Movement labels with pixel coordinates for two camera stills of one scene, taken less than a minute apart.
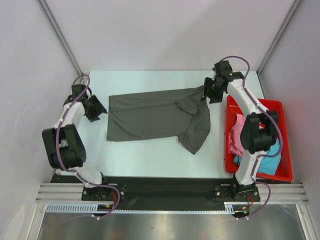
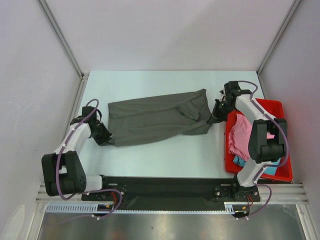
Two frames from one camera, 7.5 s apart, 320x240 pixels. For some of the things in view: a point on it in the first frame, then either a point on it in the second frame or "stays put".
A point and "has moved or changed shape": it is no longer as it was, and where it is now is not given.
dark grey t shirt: (180, 113) has moved or changed shape
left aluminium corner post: (61, 37) stays put
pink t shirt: (235, 145) stays put
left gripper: (100, 109) → (106, 138)
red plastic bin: (283, 172) stays put
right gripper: (207, 91) → (216, 117)
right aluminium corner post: (295, 4) stays put
